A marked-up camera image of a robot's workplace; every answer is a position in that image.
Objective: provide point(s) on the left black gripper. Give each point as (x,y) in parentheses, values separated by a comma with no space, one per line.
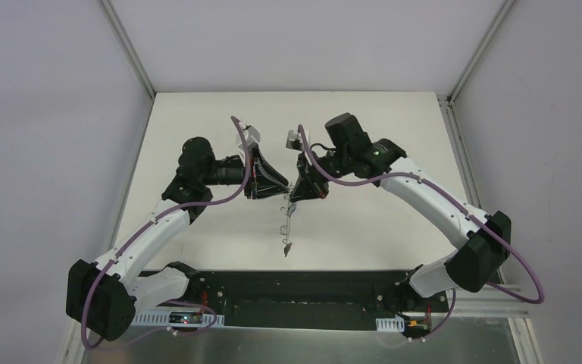
(249,173)

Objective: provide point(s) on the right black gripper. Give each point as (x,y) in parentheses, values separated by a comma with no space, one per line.
(308,172)

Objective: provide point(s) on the keyring with black key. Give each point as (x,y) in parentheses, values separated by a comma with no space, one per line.
(285,229)

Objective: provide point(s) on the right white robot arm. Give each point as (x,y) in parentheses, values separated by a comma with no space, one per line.
(480,239)

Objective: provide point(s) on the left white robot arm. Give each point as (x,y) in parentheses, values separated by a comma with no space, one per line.
(105,295)

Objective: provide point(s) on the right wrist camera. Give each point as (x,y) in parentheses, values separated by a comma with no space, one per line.
(295,141)

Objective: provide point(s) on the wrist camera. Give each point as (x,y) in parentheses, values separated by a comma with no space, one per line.
(295,141)
(248,138)

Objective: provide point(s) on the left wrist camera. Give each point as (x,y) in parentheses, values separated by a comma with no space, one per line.
(248,138)

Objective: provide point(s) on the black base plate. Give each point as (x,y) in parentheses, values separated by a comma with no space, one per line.
(323,300)

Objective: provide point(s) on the left white cable duct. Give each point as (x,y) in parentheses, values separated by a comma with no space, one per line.
(177,317)

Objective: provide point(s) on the white cable duct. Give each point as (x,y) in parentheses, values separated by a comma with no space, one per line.
(395,324)
(177,317)

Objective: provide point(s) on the right white cable duct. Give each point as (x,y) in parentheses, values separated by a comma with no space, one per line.
(395,324)

